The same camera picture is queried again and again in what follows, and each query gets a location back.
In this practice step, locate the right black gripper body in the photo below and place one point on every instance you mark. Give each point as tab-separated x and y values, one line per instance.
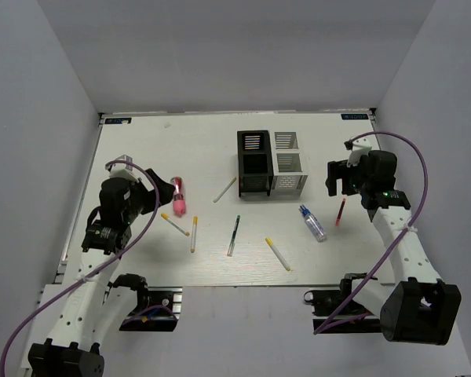
360	180

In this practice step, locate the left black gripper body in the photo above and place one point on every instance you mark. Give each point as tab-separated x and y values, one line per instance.
140	203

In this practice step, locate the pink tube of crayons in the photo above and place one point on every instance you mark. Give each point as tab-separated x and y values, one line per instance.
179	204

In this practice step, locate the white pen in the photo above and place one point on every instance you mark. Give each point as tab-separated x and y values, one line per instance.
224	190

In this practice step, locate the blue cap spray bottle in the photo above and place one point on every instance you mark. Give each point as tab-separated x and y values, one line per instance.
313	224

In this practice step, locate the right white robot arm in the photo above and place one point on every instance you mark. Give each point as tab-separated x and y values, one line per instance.
421	308

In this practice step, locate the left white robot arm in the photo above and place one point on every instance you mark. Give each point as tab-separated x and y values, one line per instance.
97	302

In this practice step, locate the yellow cap marker left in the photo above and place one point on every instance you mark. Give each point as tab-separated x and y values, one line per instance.
176	226

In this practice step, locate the red pen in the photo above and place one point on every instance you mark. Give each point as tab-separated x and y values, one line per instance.
340	212

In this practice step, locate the yellow cap marker upright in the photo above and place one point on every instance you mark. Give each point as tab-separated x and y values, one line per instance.
194	233

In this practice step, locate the white mesh organizer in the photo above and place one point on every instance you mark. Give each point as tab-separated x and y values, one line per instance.
289	164

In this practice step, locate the green gel pen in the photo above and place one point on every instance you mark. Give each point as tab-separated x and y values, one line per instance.
233	237

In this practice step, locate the black mesh organizer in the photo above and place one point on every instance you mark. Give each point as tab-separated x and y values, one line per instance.
254	154

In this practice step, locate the yellow cap marker right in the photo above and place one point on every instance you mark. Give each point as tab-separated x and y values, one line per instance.
277	253

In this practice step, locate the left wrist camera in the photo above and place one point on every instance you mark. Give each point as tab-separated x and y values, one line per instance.
121	167

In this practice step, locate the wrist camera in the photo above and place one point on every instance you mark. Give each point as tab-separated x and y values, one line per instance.
358	148
121	167

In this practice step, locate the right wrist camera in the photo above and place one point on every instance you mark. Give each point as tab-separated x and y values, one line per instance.
358	148

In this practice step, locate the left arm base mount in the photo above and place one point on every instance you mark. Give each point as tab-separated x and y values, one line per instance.
160	313

